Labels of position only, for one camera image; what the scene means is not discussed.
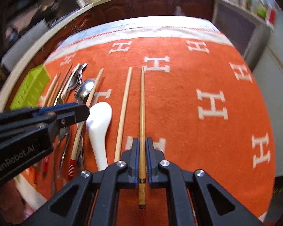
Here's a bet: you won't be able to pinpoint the dark patterned wooden chopstick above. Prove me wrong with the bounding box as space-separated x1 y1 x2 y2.
138 67 147 209

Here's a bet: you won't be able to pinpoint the small steel spoon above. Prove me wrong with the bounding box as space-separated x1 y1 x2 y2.
57 63 88 104

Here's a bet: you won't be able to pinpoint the orange H-pattern cloth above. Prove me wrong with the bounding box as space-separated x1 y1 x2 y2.
14 15 276 226

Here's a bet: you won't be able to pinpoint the white ceramic soup spoon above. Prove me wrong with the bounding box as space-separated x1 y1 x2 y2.
86 102 112 171

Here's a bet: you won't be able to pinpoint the plain bamboo chopstick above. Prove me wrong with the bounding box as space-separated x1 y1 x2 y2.
114 67 132 162

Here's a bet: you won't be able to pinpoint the dark wooden base cabinets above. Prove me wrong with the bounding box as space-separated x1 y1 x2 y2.
32 0 215 64

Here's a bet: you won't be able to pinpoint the large steel spoon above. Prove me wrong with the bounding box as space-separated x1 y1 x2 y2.
75 79 95 170

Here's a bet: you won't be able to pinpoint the steel fork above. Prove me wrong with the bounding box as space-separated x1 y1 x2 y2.
51 126 71 195

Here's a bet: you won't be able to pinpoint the red-striped bamboo chopstick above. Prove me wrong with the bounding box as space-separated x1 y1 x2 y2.
67 68 104 182

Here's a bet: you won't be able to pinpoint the green plastic utensil tray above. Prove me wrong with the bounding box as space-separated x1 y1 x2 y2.
10 64 50 110

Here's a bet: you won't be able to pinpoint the white refrigerator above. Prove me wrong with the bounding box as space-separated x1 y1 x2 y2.
253 9 283 176

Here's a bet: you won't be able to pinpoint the red-tipped bamboo chopstick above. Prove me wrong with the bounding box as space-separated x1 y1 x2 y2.
42 64 72 179
32 73 61 188

